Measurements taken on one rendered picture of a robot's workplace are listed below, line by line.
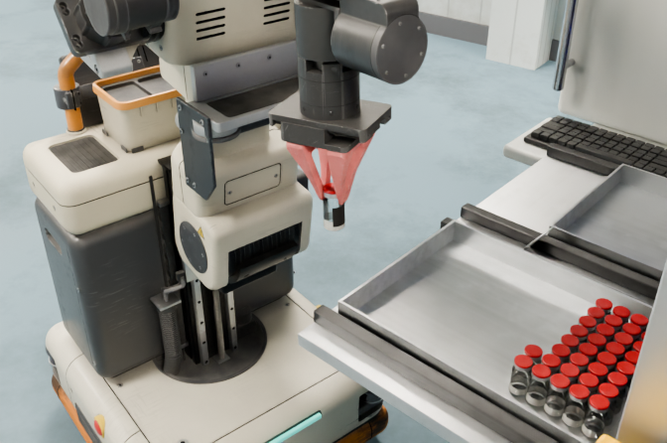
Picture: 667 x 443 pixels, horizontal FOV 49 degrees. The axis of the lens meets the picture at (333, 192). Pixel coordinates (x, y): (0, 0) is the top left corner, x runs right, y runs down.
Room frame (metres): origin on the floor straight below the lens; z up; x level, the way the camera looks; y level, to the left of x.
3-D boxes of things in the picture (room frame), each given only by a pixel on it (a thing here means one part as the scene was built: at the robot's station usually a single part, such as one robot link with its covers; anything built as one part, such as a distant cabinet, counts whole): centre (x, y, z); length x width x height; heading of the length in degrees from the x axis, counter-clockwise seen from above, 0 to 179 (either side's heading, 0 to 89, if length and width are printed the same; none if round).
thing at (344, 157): (0.64, 0.00, 1.17); 0.07 x 0.07 x 0.09; 63
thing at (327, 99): (0.64, 0.00, 1.24); 0.10 x 0.07 x 0.07; 63
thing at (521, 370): (0.61, -0.21, 0.90); 0.02 x 0.02 x 0.05
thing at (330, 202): (0.64, 0.00, 1.12); 0.02 x 0.02 x 0.04
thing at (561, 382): (0.64, -0.30, 0.90); 0.18 x 0.02 x 0.05; 138
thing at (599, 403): (0.61, -0.33, 0.90); 0.18 x 0.02 x 0.05; 138
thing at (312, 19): (0.64, 0.00, 1.30); 0.07 x 0.06 x 0.07; 39
